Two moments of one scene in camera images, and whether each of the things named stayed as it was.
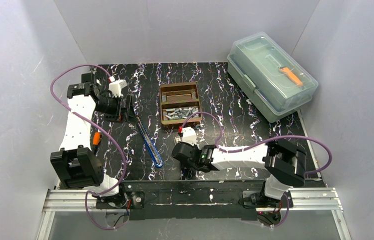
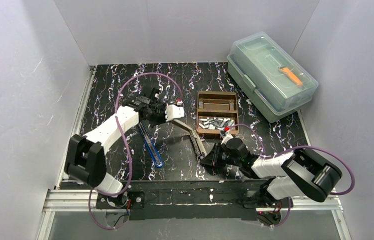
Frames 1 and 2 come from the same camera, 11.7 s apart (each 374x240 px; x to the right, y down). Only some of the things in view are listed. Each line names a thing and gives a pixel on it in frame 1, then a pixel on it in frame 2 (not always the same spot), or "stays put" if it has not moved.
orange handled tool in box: x=285 y=69 stays put
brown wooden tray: x=177 y=101 -> x=217 y=111
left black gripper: x=122 y=110 -> x=145 y=100
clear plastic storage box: x=274 y=83 stays put
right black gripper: x=187 y=165 -> x=214 y=157
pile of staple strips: x=180 y=113 -> x=215 y=123
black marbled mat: x=142 y=149 stays put
